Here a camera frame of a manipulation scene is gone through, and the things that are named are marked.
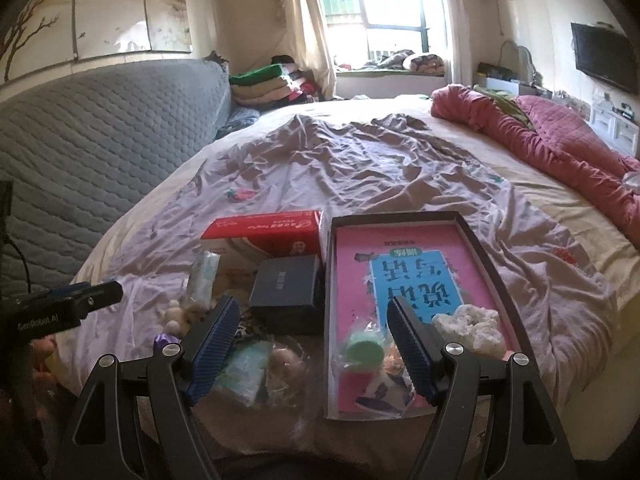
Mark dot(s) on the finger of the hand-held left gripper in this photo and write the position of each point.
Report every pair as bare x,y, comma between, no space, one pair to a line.
70,291
102,295

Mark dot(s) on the olive green cloth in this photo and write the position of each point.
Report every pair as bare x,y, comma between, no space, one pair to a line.
505,107

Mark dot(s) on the cluttered side table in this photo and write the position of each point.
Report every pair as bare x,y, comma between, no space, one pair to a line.
495,77

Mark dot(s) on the white plastic bag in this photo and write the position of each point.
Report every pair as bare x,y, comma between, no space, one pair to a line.
632,182

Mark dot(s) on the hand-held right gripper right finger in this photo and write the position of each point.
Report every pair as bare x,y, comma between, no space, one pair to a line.
410,350

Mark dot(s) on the white drawer cabinet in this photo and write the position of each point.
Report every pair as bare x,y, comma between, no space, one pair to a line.
615,120

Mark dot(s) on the window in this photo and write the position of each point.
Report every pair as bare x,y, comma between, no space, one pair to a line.
390,0

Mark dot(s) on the beige sponge in plastic wrap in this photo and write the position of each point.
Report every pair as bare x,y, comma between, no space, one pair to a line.
285,365

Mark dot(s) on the green round puff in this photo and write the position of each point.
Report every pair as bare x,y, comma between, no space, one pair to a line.
362,352

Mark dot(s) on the red and white box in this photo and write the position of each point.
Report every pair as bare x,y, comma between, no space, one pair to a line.
260,225

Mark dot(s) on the leopard print scrunchie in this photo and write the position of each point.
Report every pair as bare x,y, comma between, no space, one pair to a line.
250,332

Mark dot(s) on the pink quilt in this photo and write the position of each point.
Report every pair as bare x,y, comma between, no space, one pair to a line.
575,150

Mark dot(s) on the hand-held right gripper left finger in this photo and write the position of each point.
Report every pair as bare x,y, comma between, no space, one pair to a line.
215,345

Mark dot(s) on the white green tissue pack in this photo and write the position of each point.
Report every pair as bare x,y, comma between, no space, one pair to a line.
202,277

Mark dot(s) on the dark blue box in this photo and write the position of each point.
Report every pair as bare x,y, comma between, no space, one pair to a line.
285,285

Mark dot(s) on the stack of folded blankets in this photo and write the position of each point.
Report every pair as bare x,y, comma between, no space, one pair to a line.
270,85

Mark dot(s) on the cream curtain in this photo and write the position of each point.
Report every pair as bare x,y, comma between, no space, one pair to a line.
310,25
447,15

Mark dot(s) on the peach soft hair clip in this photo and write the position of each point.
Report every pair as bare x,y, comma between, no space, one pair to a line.
392,357

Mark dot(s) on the dark patterned pillow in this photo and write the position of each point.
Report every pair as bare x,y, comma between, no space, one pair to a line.
240,120

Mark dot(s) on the dark shallow cardboard box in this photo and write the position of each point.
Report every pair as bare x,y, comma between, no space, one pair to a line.
492,280

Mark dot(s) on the black television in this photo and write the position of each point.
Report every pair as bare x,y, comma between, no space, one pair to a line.
602,57

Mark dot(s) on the clothes on window sill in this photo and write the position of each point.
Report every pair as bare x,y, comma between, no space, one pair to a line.
400,62

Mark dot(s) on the light green tissue pack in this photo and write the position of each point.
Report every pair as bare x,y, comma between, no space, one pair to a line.
242,372

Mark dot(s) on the beige bear purple dress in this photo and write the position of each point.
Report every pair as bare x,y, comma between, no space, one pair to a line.
167,341

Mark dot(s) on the grey quilted headboard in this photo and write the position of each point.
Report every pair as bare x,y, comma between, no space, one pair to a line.
100,135

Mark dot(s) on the cream mattress sheet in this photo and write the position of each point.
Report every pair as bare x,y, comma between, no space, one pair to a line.
575,220

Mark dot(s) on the floral wall painting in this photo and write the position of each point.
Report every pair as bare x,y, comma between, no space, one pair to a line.
100,10

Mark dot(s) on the white floral scrunchie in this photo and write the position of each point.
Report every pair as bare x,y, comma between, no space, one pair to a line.
475,330

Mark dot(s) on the red cloth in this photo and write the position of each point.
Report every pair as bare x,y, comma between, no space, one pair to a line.
45,360

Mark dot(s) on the pink book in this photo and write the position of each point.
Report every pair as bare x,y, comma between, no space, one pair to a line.
350,285

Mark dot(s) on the grey electric fan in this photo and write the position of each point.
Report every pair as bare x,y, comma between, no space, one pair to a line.
517,60

